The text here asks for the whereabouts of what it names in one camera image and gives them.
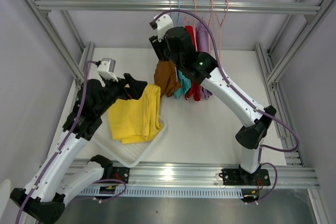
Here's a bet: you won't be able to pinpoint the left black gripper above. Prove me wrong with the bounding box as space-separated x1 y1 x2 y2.
96 73 147 116

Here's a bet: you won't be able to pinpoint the brown trousers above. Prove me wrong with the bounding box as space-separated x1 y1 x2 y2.
154 61 182 97

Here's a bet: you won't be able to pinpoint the yellow trousers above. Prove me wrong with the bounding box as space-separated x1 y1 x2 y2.
107 84 163 144

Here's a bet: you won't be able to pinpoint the teal trousers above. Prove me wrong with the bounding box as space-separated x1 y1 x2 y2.
173 70 192 99

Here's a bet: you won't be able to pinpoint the blue hanger of teal trousers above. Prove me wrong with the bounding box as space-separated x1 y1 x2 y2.
175 0 181 26

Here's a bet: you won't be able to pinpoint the pink hanger of yellow trousers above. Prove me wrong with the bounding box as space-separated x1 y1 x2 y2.
215 0 229 59

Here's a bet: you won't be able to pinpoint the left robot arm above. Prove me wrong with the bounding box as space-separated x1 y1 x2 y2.
10 73 148 223

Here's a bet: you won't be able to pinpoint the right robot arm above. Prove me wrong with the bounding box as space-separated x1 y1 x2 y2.
149 27 276 184

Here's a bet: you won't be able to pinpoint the lilac trousers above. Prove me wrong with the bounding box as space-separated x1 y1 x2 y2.
196 22 213 100

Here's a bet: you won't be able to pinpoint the red trousers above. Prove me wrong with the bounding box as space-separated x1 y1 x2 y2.
185 25 201 102

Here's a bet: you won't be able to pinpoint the pink hanger of red trousers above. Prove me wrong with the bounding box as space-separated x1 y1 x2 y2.
184 0 197 29

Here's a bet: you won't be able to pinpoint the pink hanger of lilac trousers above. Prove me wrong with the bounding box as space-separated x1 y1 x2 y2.
207 0 216 52

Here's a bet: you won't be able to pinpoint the white plastic basket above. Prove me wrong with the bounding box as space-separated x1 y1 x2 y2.
91 115 167 168

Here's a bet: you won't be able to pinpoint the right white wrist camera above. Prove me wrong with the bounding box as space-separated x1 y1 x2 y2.
150 14 174 42

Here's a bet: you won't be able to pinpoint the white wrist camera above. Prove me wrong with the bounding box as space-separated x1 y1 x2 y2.
97 58 118 82
150 14 174 42

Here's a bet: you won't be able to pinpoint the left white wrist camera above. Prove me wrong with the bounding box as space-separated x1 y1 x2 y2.
97 58 118 82

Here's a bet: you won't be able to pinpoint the aluminium frame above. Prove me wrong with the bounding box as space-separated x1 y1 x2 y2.
0 0 336 224

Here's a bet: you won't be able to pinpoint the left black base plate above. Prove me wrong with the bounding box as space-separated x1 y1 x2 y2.
93 167 131 201

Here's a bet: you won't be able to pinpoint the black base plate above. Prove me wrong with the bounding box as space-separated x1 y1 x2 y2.
219 166 271 188
93 167 131 201

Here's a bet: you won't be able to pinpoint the slotted cable duct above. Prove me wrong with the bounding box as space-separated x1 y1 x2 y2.
79 185 243 199

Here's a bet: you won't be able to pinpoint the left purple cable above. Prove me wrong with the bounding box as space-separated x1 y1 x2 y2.
15 60 127 224

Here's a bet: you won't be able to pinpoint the aluminium hanging rail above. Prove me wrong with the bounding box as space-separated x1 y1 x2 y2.
35 0 321 15

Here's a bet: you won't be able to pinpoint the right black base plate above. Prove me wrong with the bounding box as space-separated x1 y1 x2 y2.
219 166 271 188

